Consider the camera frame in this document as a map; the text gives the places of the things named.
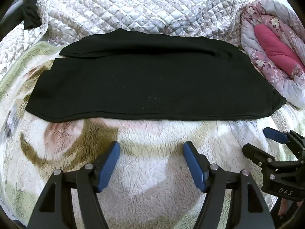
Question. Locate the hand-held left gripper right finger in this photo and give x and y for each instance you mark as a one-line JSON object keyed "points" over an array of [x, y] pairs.
{"points": [[194, 167]]}

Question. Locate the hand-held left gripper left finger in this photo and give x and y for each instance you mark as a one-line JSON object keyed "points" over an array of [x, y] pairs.
{"points": [[109, 164]]}

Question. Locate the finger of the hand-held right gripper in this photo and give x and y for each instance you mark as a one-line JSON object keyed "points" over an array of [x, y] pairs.
{"points": [[256, 153], [275, 135]]}

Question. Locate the black pants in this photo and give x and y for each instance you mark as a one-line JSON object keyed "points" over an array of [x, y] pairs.
{"points": [[152, 88]]}

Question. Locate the person's right hand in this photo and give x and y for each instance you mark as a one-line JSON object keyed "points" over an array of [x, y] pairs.
{"points": [[284, 206]]}

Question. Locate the white printed fleece blanket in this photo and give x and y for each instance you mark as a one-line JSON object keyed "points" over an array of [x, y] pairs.
{"points": [[147, 148]]}

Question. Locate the pink floral comforter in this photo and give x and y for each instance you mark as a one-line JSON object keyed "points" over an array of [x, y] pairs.
{"points": [[274, 40]]}

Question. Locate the grey floral quilted bedspread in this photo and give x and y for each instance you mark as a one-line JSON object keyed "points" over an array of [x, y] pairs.
{"points": [[143, 7]]}

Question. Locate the dark cloth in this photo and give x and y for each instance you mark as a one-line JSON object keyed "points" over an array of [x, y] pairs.
{"points": [[29, 14]]}

